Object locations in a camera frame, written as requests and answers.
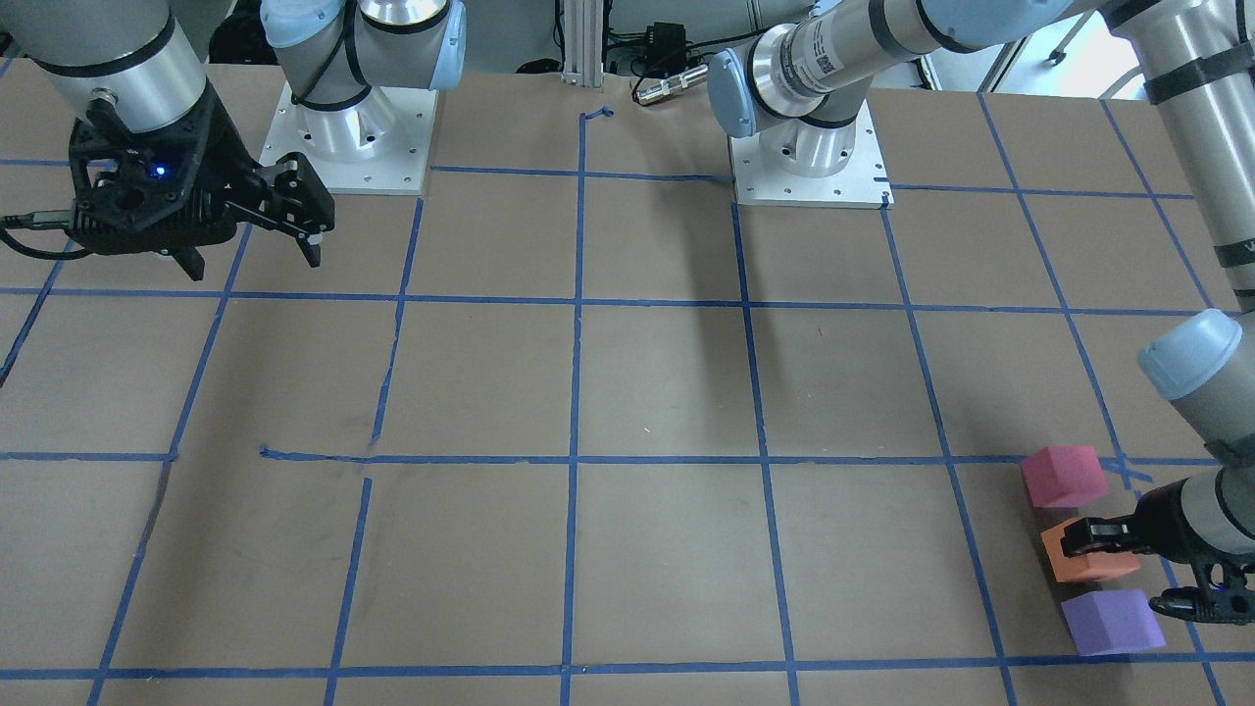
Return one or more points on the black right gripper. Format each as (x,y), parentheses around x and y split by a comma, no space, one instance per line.
(224,147)

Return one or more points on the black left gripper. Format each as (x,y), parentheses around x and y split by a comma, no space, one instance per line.
(1160,518)

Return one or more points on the orange foam block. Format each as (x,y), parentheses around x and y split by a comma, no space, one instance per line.
(1091,567)

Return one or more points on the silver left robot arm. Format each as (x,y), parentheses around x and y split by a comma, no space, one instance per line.
(1196,62)

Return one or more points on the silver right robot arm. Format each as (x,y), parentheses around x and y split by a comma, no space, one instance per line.
(333,54)

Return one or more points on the pink foam block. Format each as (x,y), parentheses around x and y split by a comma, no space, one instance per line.
(1061,476)

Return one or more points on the purple foam block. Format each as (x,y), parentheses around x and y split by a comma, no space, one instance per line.
(1117,621)

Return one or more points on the silver cylindrical connector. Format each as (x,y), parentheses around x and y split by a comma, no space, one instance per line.
(670,87)

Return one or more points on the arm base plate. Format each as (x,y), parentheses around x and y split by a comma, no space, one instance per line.
(798,165)
(378,147)

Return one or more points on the aluminium frame post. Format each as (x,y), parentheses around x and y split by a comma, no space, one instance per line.
(583,42)

